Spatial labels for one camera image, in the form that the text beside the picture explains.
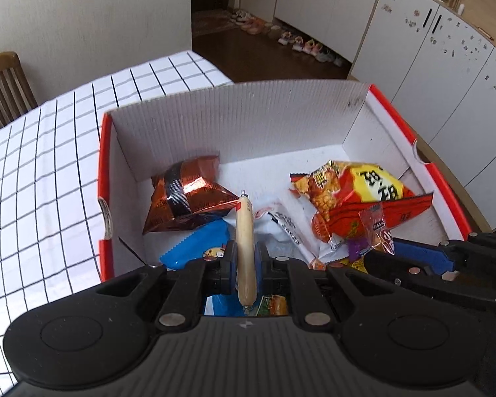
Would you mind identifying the row of shoes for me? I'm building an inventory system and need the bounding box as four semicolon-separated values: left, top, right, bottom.
229;8;348;67

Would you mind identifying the small brown candy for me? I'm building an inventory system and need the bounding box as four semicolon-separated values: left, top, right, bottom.
359;206;395;255

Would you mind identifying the red snack bag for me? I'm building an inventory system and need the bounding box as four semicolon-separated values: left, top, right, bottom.
289;160;435;244

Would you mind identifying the beige sausage stick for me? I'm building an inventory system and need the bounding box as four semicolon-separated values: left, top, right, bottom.
236;190;257;313

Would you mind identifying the white silver snack packet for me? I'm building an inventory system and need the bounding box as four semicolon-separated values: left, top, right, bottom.
252;200;315;263

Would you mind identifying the red cardboard box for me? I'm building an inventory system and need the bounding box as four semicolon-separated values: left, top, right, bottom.
97;80;474;284

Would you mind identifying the white checked tablecloth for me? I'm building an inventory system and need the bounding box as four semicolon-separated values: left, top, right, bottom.
0;50;234;389

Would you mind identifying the brown wooden chair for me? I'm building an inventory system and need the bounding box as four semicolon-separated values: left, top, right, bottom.
0;52;39;139

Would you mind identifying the purple candy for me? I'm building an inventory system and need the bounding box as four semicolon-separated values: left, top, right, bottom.
347;238;373;259

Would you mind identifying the brown foil snack packet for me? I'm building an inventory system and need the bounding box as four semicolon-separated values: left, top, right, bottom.
143;155;240;236

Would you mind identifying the blue snack packet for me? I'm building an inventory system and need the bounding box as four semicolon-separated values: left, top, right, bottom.
159;219;240;319

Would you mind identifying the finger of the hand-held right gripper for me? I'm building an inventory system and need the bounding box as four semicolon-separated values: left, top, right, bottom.
391;238;473;276
363;251;496;311

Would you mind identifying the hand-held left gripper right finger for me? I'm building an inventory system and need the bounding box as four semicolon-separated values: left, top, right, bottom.
255;242;399;331

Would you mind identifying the yellow snack packet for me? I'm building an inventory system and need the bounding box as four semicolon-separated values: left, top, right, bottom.
328;256;366;274

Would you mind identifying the white lower cabinet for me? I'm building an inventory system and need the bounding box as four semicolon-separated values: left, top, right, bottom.
273;0;496;232

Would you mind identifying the orange lollipop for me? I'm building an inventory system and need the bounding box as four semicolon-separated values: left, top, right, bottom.
254;293;290;317

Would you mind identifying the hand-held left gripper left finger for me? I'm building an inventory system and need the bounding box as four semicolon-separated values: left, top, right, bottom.
78;241;238;331

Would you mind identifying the white orange snack packet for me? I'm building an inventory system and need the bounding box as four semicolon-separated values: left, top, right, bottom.
289;186;344;271

